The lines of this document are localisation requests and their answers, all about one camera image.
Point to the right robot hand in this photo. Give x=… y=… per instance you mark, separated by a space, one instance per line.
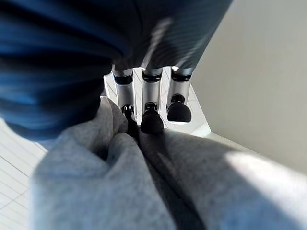
x=72 y=48

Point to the grey fabric garment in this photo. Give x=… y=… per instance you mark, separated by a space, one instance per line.
x=134 y=182

